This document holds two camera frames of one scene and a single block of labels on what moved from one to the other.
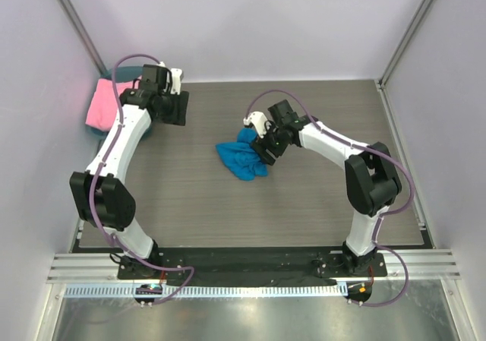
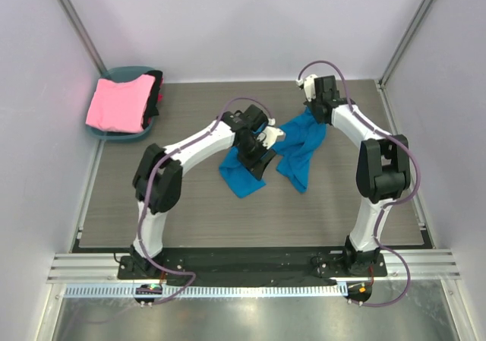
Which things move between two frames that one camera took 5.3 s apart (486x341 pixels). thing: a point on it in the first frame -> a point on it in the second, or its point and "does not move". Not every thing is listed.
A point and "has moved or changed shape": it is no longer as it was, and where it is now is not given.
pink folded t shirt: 103,108 does not move
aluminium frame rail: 103,266 does not move
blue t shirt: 242,158 has moved or changed shape
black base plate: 272,266 does not move
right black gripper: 263,149 -> 320,112
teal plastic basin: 122,74 does not move
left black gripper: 179,108 -> 254,159
